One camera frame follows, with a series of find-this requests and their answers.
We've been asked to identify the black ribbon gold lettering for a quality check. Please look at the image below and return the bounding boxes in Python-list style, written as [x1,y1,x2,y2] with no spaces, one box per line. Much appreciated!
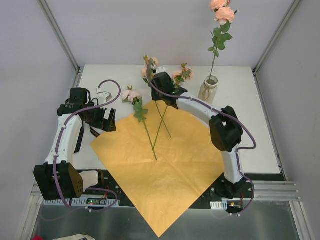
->
[74,122,101,154]

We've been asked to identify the peach flower stem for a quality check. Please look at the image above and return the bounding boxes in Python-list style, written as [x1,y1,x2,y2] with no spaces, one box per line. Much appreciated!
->
[141,55,172,138]
[153,63,193,148]

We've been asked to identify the pink flower stem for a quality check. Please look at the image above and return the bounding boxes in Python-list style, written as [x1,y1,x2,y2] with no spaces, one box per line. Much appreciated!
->
[208,0,237,80]
[122,85,158,161]

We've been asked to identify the orange wrapping paper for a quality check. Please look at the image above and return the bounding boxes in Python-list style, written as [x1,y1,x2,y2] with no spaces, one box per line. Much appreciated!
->
[91,101,225,236]

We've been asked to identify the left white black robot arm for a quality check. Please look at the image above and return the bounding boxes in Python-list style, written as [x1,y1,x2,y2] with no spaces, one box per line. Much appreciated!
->
[33,87,117,201]

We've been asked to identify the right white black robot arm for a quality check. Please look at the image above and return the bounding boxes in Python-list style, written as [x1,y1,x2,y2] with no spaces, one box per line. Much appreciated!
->
[148,70,246,199]

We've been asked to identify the beige ribbed vase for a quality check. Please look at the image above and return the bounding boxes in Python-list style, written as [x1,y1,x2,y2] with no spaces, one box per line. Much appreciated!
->
[198,76,219,105]

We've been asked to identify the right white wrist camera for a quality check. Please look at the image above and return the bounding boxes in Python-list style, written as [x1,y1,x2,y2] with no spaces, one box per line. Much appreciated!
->
[151,65,167,75]

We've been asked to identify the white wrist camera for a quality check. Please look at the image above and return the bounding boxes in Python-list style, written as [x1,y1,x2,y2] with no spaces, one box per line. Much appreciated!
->
[96,87,113,104]
[151,65,167,75]

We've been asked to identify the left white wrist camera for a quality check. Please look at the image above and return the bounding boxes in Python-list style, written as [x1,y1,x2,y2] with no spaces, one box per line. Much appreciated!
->
[96,87,113,104]

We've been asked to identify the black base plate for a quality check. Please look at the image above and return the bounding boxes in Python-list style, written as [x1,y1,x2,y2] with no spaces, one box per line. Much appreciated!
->
[74,169,254,208]

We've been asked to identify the aluminium frame rail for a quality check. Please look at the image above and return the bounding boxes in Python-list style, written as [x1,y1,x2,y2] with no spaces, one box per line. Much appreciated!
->
[31,174,301,204]

